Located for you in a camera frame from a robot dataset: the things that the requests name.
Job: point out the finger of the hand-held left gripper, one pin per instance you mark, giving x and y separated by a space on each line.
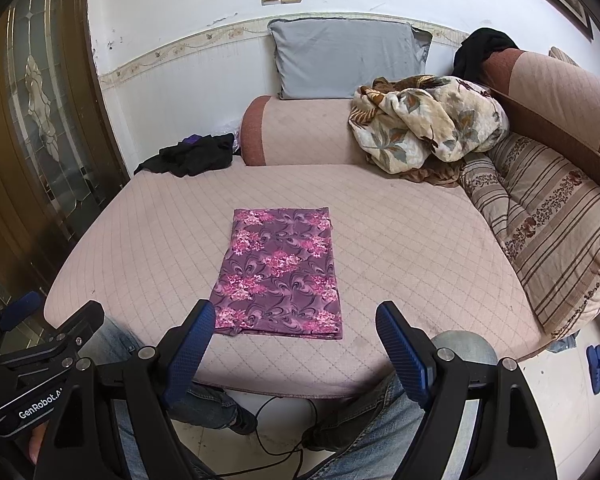
82 320
22 306

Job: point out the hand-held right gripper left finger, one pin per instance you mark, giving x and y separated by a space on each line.
190 355

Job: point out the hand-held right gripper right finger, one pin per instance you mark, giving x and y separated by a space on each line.
405 355

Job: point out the purple floral garment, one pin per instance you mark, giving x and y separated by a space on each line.
275 270

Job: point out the person's left hand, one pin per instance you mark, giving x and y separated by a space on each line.
38 442

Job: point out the person's left leg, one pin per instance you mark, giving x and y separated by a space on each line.
120 335

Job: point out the person's leg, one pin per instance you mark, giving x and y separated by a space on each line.
365 430
120 335

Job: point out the black shoe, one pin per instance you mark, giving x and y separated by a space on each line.
242 421
315 439

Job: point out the person's right leg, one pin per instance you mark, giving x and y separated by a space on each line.
365 430

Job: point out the blue slippers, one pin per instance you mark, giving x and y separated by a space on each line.
599 367

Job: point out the wooden door with glass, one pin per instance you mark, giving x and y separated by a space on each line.
35 110

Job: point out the black cloth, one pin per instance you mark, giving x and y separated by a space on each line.
195 157

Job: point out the striped brown cushion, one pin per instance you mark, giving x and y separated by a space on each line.
555 220

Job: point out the purple cloth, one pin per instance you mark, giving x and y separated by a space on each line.
192 139

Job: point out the cream floral blanket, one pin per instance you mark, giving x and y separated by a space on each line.
420 120

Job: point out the reddish brown cushion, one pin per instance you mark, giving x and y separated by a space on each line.
305 130

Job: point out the grey pillow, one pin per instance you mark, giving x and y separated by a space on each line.
350 57

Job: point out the pink sofa backrest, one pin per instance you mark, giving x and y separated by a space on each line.
555 85

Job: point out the black garment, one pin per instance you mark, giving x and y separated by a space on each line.
480 50

